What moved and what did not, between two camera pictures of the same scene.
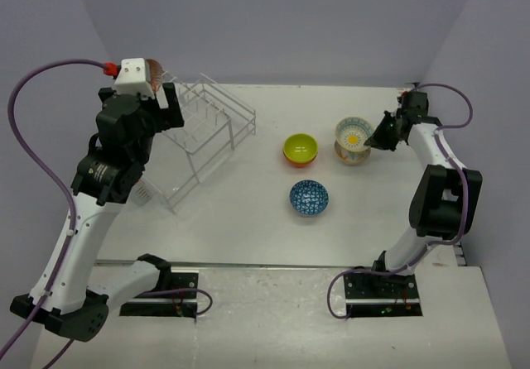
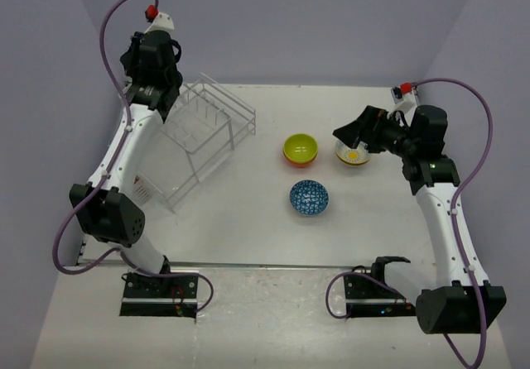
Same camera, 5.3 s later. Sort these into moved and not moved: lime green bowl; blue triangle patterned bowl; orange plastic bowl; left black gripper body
Moved: left black gripper body
Not moved: orange plastic bowl; lime green bowl; blue triangle patterned bowl
